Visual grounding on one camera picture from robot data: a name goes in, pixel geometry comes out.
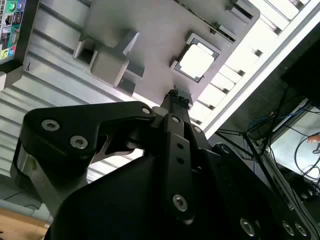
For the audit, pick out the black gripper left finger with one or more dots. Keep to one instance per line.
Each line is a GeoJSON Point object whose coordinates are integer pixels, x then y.
{"type": "Point", "coordinates": [62, 130]}

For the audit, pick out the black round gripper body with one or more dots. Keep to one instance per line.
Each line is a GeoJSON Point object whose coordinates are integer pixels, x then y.
{"type": "Point", "coordinates": [125, 200]}

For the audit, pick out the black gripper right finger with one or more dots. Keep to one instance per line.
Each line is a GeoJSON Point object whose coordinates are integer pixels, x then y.
{"type": "Point", "coordinates": [196, 136]}

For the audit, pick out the silver square CPU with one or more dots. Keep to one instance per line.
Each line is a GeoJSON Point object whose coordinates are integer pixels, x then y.
{"type": "Point", "coordinates": [196, 61]}

